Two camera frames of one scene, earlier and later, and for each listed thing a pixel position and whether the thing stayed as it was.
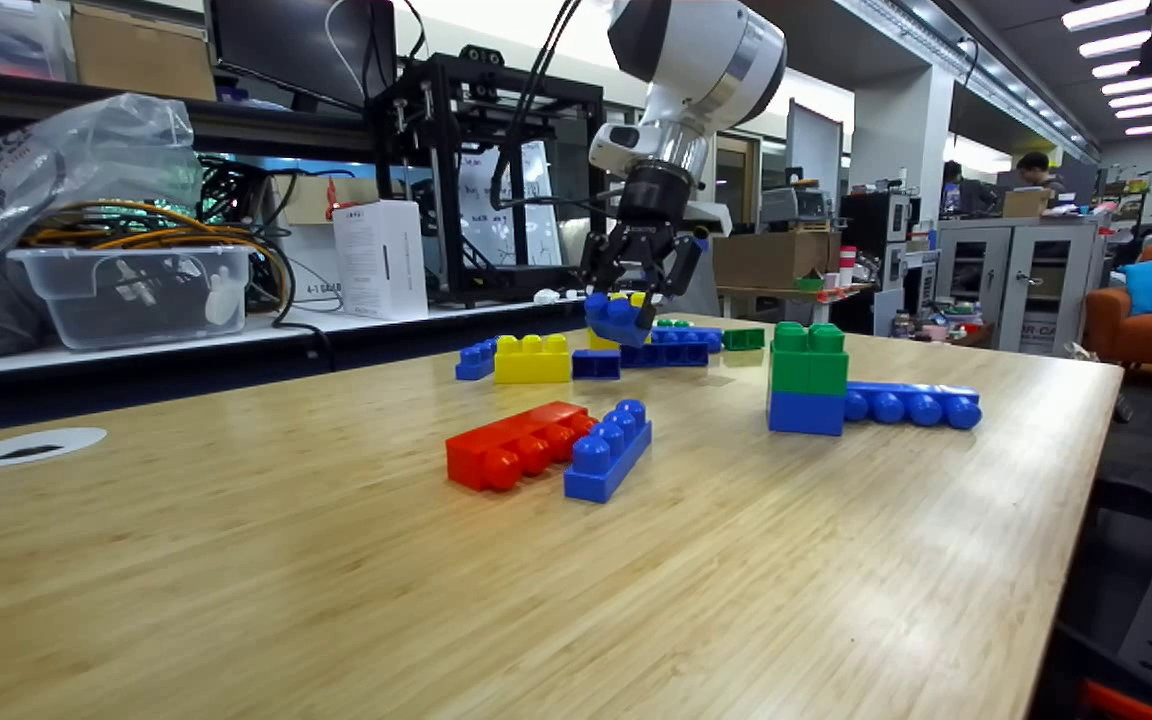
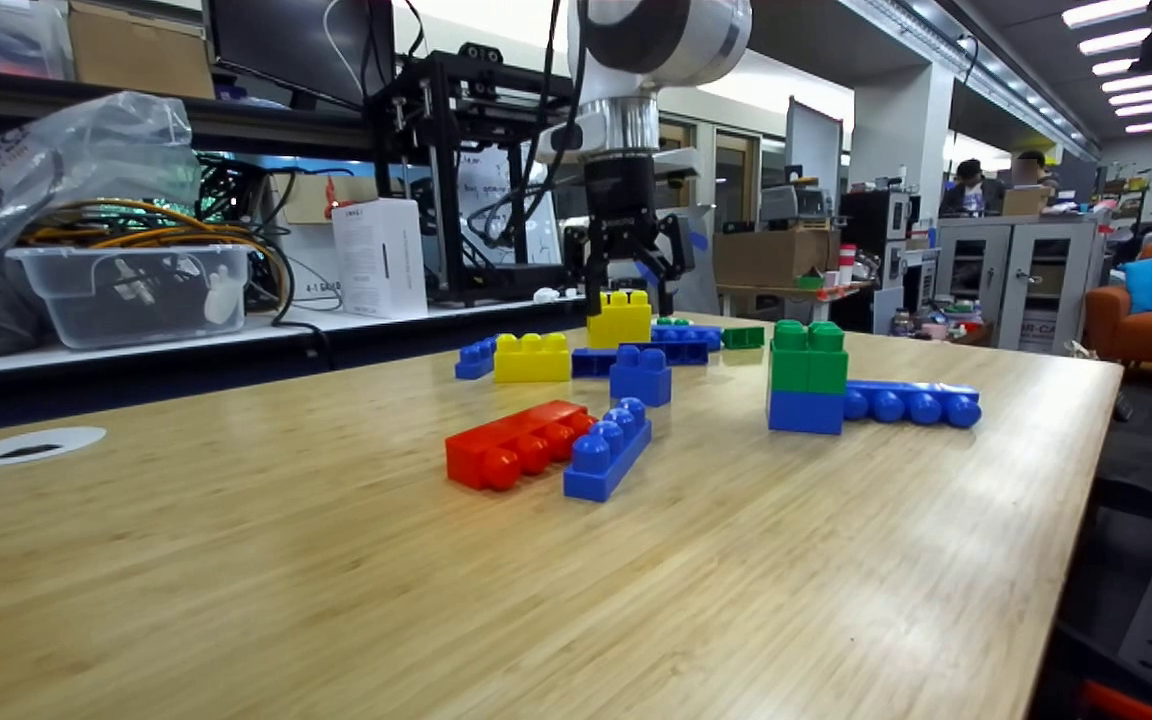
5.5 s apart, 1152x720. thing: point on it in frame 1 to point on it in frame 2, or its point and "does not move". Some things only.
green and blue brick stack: x=811 y=377 does not move
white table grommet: x=29 y=445 does not move
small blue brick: x=613 y=317 to x=641 y=374
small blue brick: x=477 y=361 does not move
